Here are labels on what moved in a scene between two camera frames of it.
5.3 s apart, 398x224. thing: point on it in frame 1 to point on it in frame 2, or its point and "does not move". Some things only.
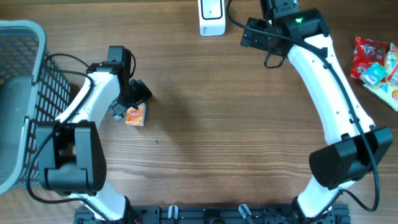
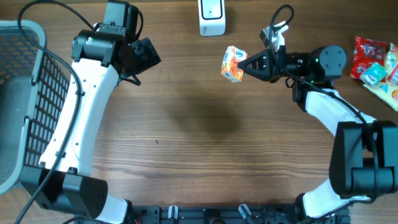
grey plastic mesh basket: x=33 y=90 does not move
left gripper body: x=130 y=97 to x=143 y=58
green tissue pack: x=373 y=74 does not move
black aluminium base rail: x=233 y=214 does not move
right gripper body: x=259 y=42 to x=293 y=65
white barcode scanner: x=212 y=21 does not move
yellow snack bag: x=387 y=90 does not move
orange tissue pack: x=136 y=117 to x=230 y=70
